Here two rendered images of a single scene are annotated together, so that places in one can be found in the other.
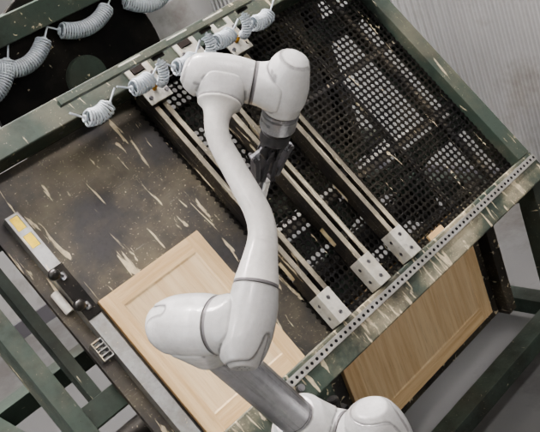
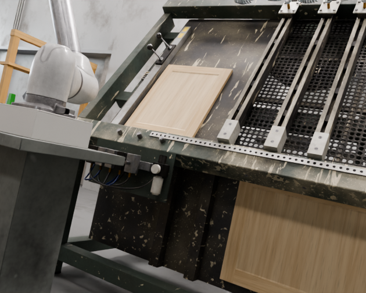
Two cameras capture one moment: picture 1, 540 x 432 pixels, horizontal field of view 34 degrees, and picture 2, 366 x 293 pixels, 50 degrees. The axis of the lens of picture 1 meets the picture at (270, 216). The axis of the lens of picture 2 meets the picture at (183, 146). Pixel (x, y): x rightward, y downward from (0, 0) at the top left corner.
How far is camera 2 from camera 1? 292 cm
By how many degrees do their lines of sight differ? 68
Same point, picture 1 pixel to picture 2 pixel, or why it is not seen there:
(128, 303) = (174, 71)
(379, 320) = (239, 159)
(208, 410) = (136, 118)
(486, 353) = not seen: outside the picture
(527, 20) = not seen: outside the picture
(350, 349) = (205, 153)
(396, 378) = (271, 267)
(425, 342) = (319, 277)
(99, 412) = (124, 96)
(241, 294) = not seen: outside the picture
